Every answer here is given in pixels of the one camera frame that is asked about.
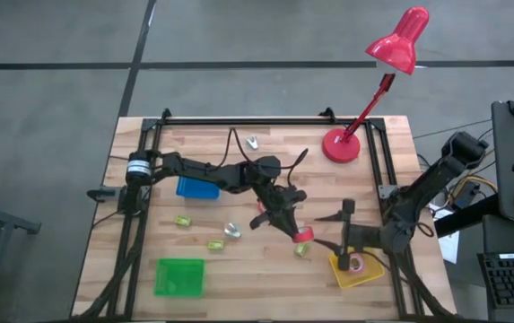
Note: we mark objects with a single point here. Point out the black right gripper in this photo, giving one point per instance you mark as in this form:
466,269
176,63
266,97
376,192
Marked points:
349,233

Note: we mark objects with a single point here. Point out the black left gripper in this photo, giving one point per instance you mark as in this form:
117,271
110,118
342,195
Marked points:
279,204

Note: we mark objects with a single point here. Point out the red candy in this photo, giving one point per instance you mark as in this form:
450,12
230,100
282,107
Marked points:
305,235

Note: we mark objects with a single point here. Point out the green staple box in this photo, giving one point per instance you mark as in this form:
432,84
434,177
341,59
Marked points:
183,220
301,249
215,244

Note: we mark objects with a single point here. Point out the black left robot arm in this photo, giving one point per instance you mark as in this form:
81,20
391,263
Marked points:
194,169

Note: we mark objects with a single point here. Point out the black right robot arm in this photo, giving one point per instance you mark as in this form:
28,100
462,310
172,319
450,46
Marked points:
427,181

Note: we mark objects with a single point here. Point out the yellow plastic tray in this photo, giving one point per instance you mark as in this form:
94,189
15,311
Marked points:
366,276

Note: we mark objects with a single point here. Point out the red desk lamp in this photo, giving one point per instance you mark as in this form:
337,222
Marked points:
342,145

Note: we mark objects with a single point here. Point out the blue plastic basket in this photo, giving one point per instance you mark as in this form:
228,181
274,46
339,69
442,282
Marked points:
194,188

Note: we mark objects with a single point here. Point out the green plastic basket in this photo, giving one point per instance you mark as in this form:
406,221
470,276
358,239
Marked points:
179,277

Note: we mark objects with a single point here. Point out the white paper sheet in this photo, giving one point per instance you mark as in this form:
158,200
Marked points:
449,242

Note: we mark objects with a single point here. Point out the black table clamp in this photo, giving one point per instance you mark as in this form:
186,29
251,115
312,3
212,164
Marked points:
101,194

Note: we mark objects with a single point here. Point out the black keyboard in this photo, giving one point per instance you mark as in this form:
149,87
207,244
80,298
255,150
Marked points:
512,280

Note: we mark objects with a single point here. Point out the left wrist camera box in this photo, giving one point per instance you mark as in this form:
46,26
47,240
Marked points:
296,195

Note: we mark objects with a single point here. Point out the black aluminium table frame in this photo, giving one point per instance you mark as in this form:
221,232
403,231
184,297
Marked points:
261,121

